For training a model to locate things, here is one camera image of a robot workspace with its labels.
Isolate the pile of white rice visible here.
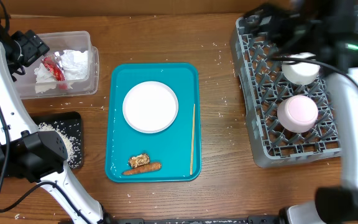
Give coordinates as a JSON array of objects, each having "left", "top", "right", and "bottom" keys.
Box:
[{"left": 38, "top": 121, "right": 83, "bottom": 169}]

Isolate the small pink bowl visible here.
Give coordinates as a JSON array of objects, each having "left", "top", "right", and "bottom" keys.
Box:
[{"left": 277, "top": 95, "right": 318, "bottom": 133}]

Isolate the red snack wrapper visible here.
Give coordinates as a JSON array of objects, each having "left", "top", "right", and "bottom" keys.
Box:
[{"left": 42, "top": 52, "right": 66, "bottom": 82}]

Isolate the clear plastic bin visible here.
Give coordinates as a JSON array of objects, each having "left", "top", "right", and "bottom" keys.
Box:
[{"left": 15, "top": 31, "right": 99, "bottom": 100}]

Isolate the wooden chopstick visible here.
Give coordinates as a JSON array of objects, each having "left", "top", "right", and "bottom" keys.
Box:
[{"left": 190, "top": 104, "right": 195, "bottom": 175}]

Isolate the brown food scrap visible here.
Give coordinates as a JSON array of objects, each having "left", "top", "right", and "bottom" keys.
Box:
[{"left": 128, "top": 153, "right": 150, "bottom": 169}]

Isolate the white tissue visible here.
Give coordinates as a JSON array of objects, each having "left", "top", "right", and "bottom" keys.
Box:
[{"left": 34, "top": 50, "right": 88, "bottom": 93}]

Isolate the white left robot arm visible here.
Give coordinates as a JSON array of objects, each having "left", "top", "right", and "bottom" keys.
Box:
[{"left": 0, "top": 20, "right": 114, "bottom": 223}]

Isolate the black tray bin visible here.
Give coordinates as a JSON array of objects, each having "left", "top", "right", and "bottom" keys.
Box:
[{"left": 31, "top": 111, "right": 84, "bottom": 169}]

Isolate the pale green bowl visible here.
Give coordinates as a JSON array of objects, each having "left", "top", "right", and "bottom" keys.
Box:
[{"left": 282, "top": 61, "right": 320, "bottom": 85}]

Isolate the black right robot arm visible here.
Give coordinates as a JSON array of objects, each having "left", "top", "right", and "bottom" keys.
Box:
[{"left": 244, "top": 1, "right": 358, "bottom": 223}]

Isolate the grey dishwasher rack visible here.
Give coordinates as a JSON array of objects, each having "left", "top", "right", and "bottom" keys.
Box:
[{"left": 231, "top": 1, "right": 358, "bottom": 167}]

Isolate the orange carrot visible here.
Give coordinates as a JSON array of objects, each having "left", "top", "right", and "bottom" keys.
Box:
[{"left": 122, "top": 162, "right": 162, "bottom": 175}]

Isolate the teal plastic tray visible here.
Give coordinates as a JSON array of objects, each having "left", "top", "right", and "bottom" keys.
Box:
[{"left": 105, "top": 63, "right": 201, "bottom": 183}]

